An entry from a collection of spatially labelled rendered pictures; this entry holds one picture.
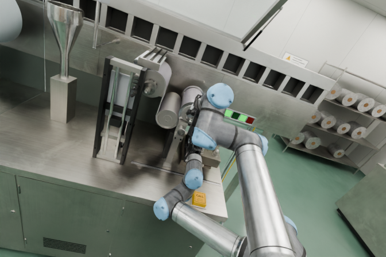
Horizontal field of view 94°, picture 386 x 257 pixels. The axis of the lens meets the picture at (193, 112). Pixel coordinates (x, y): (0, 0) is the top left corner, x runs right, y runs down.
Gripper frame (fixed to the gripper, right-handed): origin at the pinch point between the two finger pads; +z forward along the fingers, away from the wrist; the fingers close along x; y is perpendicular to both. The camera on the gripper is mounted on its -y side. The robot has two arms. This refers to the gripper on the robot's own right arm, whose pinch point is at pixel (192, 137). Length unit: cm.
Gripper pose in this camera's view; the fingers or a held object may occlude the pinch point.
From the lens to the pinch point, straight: 108.6
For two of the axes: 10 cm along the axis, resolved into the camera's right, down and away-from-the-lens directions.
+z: 0.1, -4.6, 8.9
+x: -9.4, -3.0, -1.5
